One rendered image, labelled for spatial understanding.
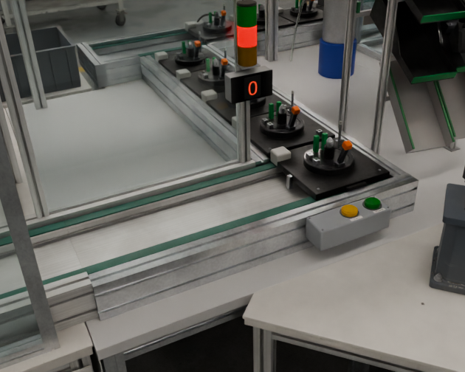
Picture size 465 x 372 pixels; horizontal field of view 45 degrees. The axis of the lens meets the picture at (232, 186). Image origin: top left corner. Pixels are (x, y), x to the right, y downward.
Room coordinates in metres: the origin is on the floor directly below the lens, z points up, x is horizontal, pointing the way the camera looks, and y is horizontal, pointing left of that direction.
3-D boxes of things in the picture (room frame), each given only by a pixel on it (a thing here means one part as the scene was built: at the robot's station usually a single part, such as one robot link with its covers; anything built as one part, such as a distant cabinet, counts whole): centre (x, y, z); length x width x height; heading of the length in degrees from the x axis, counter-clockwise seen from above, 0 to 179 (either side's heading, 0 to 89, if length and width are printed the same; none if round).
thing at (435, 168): (1.77, -0.08, 0.84); 1.50 x 1.41 x 0.03; 115
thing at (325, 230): (1.14, -0.29, 0.93); 0.21 x 0.07 x 0.06; 115
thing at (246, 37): (1.40, -0.05, 1.33); 0.05 x 0.05 x 0.05
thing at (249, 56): (1.40, -0.05, 1.28); 0.05 x 0.05 x 0.05
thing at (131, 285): (1.11, -0.09, 0.91); 0.89 x 0.06 x 0.11; 115
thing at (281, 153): (1.42, -0.14, 0.97); 0.05 x 0.05 x 0.04; 25
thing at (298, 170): (1.37, -0.27, 0.96); 0.24 x 0.24 x 0.02; 25
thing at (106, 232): (1.26, 0.01, 0.91); 0.84 x 0.28 x 0.10; 115
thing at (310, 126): (1.60, -0.16, 1.01); 0.24 x 0.24 x 0.13; 25
